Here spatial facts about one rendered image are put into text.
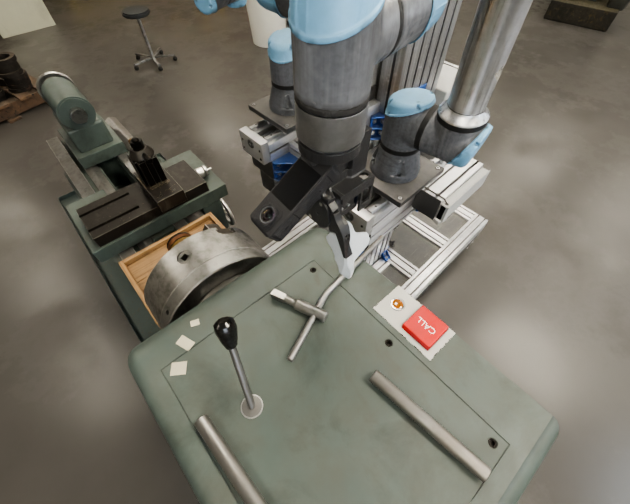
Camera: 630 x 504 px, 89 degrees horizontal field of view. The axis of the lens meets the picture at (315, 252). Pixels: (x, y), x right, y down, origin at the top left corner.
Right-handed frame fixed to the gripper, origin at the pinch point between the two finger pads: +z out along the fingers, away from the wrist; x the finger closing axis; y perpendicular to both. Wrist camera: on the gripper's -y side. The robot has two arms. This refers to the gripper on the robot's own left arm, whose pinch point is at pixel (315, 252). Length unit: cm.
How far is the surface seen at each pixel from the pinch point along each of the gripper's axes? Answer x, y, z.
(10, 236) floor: 232, -88, 141
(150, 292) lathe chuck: 28.9, -24.3, 23.4
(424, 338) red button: -19.5, 8.8, 13.7
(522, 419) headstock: -37.7, 10.3, 15.0
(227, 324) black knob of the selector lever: -1.2, -17.0, 0.3
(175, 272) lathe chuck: 25.7, -17.7, 18.0
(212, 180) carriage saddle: 81, 16, 48
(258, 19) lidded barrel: 366, 231, 107
